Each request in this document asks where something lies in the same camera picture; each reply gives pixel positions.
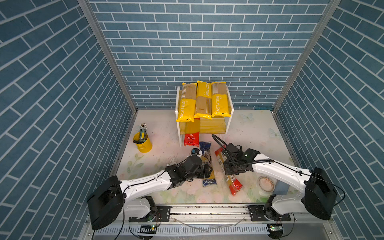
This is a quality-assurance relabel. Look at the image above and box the blue spaghetti package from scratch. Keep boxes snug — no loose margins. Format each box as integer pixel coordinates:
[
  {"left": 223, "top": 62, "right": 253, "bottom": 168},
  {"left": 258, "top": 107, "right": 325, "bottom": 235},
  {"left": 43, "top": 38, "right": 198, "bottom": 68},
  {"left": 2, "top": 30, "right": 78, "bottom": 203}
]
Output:
[{"left": 199, "top": 142, "right": 217, "bottom": 187}]

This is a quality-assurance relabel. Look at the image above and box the red labelled spaghetti package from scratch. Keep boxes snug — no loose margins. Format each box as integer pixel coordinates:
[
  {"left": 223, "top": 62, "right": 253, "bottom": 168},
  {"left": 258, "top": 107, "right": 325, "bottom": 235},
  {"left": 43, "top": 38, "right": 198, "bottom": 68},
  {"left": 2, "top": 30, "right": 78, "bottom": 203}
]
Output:
[{"left": 214, "top": 146, "right": 244, "bottom": 196}]

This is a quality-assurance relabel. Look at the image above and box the red yellow spaghetti package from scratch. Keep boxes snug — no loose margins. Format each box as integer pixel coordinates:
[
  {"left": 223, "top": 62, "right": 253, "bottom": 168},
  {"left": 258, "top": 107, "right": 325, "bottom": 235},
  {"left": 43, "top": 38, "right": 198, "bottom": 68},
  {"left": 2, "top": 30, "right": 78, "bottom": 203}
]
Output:
[{"left": 184, "top": 118, "right": 200, "bottom": 147}]

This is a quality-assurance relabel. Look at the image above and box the yellow Pastatime pasta package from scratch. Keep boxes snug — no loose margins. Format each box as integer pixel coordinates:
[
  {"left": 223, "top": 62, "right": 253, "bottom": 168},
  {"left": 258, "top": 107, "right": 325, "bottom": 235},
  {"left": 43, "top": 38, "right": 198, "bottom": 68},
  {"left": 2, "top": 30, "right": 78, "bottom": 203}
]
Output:
[
  {"left": 177, "top": 83, "right": 197, "bottom": 123},
  {"left": 211, "top": 82, "right": 231, "bottom": 118}
]

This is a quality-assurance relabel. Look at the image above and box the plain yellow pasta package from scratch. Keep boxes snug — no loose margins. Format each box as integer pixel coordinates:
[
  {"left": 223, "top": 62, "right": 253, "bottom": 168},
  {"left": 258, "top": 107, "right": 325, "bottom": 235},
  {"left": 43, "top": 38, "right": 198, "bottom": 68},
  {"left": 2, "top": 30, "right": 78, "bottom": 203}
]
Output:
[{"left": 194, "top": 81, "right": 212, "bottom": 120}]

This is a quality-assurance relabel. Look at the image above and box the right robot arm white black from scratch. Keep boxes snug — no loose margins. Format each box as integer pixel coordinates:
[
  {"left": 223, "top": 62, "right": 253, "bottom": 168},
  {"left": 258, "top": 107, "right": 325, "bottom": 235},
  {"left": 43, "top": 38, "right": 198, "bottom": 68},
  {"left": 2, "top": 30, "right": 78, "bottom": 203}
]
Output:
[{"left": 223, "top": 144, "right": 338, "bottom": 221}]

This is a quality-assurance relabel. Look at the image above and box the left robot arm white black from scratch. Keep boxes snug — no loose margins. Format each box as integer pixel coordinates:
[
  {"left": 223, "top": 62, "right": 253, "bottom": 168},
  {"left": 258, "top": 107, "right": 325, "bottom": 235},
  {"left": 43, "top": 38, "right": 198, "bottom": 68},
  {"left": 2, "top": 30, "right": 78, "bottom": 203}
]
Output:
[{"left": 87, "top": 155, "right": 213, "bottom": 231}]

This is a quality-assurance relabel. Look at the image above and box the round tape roll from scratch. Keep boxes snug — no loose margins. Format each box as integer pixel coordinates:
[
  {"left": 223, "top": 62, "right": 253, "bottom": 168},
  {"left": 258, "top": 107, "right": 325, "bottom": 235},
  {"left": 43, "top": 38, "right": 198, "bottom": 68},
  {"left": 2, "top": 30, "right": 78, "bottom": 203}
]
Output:
[{"left": 257, "top": 176, "right": 275, "bottom": 197}]

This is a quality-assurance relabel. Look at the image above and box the grey blue oval pad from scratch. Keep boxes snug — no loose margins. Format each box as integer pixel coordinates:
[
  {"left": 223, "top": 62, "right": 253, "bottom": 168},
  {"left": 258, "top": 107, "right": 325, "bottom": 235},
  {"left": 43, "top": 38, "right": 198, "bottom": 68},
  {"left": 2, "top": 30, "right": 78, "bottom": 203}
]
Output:
[{"left": 274, "top": 181, "right": 290, "bottom": 196}]

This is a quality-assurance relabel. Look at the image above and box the yellow pen holder cup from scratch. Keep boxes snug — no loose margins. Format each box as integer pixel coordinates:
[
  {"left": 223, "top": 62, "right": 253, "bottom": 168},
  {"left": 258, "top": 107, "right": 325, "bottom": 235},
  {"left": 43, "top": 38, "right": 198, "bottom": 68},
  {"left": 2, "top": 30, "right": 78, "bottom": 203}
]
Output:
[{"left": 133, "top": 133, "right": 153, "bottom": 153}]

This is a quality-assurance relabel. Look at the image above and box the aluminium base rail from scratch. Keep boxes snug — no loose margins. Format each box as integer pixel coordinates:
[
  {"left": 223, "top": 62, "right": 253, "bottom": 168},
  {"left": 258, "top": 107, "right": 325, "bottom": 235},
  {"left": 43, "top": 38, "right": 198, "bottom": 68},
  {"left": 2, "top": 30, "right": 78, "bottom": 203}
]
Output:
[{"left": 79, "top": 204, "right": 342, "bottom": 240}]

